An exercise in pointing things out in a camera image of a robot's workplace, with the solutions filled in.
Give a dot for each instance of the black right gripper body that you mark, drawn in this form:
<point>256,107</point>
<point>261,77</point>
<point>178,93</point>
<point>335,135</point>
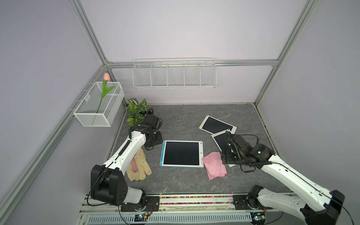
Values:
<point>230,158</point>

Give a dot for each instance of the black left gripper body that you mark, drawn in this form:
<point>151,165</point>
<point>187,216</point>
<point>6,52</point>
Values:
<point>156,138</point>

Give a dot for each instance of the white drawing tablet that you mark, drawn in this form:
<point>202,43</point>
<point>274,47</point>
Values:
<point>212,125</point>
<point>221,141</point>

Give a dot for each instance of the pink microfiber cloth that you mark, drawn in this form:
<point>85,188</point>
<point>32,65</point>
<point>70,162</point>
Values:
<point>214,166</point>

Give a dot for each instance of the large blue drawing tablet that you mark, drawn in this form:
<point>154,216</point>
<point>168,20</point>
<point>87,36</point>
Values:
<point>182,154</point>

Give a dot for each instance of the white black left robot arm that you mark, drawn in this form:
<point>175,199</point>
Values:
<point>108,184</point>

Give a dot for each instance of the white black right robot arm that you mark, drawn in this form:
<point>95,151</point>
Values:
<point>313,204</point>

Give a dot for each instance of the green potted plant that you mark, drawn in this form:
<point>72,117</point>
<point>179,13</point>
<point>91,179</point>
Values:
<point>136,110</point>

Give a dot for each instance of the beige cloth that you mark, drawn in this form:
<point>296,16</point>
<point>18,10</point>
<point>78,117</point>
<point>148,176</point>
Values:
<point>144,169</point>

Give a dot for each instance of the purple pink brush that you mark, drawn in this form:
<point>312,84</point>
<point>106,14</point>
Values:
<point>134,166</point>

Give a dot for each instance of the white mesh side basket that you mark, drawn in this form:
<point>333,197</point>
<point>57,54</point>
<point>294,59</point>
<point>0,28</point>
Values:
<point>86,109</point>

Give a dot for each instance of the pink artificial tulip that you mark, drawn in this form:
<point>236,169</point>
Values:
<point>105,90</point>

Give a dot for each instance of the white ventilation grille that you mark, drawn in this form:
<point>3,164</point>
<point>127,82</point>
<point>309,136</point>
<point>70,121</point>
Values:
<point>170,218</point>

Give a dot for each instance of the white wire wall basket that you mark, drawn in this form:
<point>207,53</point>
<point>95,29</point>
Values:
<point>166,73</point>

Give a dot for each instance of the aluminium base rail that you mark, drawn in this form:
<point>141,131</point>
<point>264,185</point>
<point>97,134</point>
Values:
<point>199,203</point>

